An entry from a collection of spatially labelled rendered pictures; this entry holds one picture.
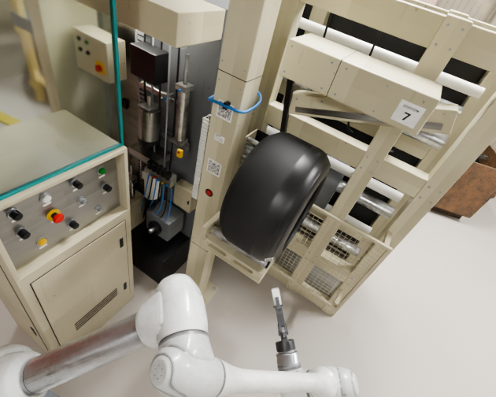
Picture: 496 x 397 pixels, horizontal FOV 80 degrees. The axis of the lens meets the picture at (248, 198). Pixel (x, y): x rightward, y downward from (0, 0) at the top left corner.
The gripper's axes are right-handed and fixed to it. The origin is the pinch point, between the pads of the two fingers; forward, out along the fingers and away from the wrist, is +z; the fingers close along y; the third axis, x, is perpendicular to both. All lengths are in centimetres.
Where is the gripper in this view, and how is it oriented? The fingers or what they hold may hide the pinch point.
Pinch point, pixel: (276, 297)
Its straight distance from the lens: 129.5
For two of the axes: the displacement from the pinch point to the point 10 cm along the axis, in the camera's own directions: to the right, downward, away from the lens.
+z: -1.5, -9.1, 3.8
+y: 0.5, 3.8, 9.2
